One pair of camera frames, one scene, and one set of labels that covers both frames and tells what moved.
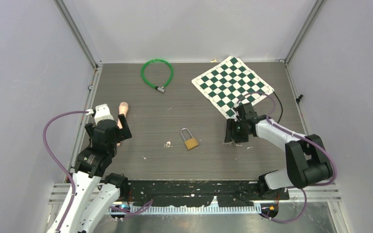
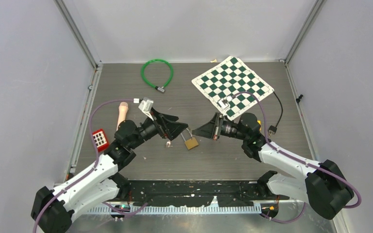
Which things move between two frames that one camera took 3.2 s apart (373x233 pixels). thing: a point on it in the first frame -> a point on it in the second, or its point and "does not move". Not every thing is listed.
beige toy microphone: (123, 108) does not move
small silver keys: (168, 144) does not move
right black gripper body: (241, 135) -> (219, 122)
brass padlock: (191, 142) does not move
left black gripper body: (112, 146) -> (161, 129)
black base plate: (200, 192) does not move
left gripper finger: (89, 127) -> (173, 129)
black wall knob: (298, 100) does not move
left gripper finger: (124, 133) -> (168, 117)
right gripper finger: (230, 134) -> (206, 130)
